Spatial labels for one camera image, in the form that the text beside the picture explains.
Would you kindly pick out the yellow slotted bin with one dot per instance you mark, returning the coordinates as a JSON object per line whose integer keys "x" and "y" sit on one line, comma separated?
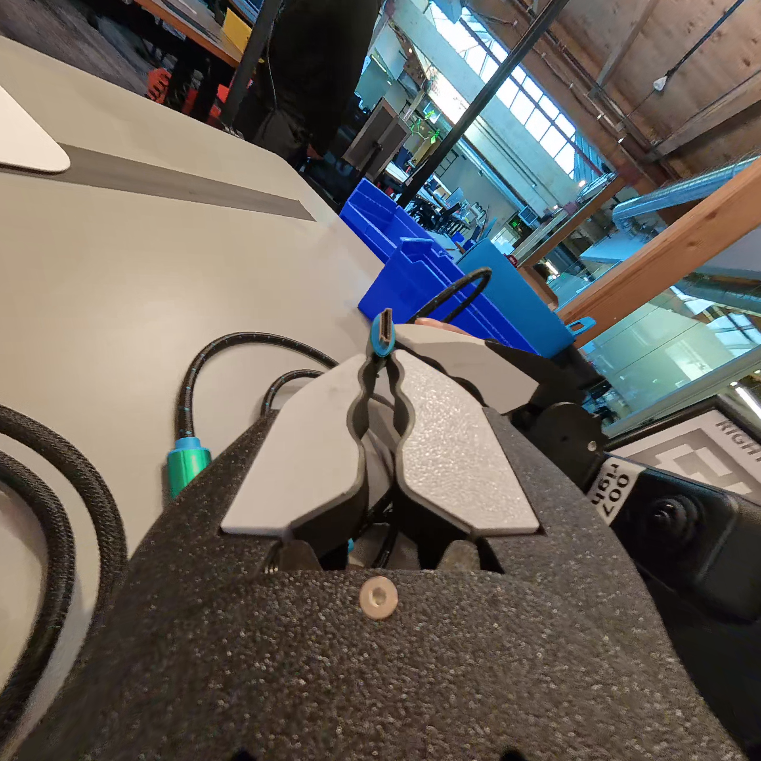
{"x": 236, "y": 30}

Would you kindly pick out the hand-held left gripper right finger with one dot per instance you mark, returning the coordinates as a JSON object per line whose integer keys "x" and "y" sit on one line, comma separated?
{"x": 464, "y": 469}

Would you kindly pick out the person's right hand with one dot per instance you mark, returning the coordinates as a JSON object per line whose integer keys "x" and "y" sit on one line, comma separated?
{"x": 440, "y": 325}

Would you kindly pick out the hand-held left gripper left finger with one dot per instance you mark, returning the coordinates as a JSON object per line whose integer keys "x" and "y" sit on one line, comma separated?
{"x": 285, "y": 469}

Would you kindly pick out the silver ceiling duct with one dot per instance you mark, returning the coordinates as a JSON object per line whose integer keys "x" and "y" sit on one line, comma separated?
{"x": 683, "y": 190}

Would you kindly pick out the black-framed printed panel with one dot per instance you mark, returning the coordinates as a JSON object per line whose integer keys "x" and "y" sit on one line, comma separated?
{"x": 695, "y": 452}

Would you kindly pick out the wood-framed black panel stand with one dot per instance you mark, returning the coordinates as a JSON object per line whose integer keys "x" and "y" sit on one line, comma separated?
{"x": 24, "y": 142}

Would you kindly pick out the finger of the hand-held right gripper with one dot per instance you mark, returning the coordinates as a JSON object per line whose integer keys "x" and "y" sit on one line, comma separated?
{"x": 475, "y": 368}

